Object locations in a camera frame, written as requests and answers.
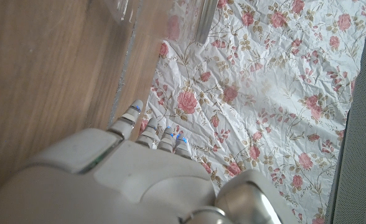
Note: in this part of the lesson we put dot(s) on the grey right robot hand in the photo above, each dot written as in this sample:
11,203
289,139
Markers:
124,186

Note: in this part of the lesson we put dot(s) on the clear jar with silver lid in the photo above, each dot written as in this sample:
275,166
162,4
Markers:
206,18

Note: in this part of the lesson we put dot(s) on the floral print backdrop sheet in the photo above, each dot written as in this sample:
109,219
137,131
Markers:
264,93

